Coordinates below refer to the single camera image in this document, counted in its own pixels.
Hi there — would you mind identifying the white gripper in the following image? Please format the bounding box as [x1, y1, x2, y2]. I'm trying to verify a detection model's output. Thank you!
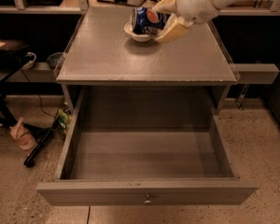
[152, 0, 220, 43]

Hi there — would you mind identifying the blue pepsi can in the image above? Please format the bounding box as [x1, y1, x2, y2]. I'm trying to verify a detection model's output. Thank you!
[130, 7, 170, 35]

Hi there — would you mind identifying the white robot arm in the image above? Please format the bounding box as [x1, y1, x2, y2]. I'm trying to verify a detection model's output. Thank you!
[152, 0, 247, 43]

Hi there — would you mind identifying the grey cabinet with top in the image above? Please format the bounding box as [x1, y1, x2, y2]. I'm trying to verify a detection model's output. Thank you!
[53, 6, 241, 114]

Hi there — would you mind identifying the open grey top drawer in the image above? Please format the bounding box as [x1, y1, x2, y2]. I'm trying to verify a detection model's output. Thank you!
[37, 87, 258, 206]

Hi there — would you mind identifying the brass drawer knob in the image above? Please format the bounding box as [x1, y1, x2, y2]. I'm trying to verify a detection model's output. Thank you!
[144, 194, 152, 205]

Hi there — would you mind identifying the dark bowl on shelf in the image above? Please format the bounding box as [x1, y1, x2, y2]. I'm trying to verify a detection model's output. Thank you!
[47, 52, 63, 69]

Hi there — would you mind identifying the green bottle on floor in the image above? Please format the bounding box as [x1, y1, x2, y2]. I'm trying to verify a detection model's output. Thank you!
[57, 108, 69, 132]

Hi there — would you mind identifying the black cylinder tool on floor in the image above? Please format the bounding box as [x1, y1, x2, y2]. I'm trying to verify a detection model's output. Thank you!
[23, 120, 58, 168]

